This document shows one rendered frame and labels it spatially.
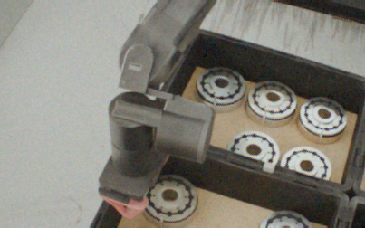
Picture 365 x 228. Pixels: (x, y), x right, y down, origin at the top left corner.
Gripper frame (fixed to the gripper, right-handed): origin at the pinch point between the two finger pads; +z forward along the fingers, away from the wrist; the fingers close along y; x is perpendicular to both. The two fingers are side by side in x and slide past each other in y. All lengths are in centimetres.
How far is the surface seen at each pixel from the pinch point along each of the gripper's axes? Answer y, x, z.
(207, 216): 14.8, -7.4, 23.2
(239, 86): 45.6, -3.8, 20.2
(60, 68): 50, 43, 36
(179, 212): 12.2, -2.8, 20.3
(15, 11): 133, 122, 105
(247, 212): 18.4, -14.0, 23.1
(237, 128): 37.1, -6.3, 23.1
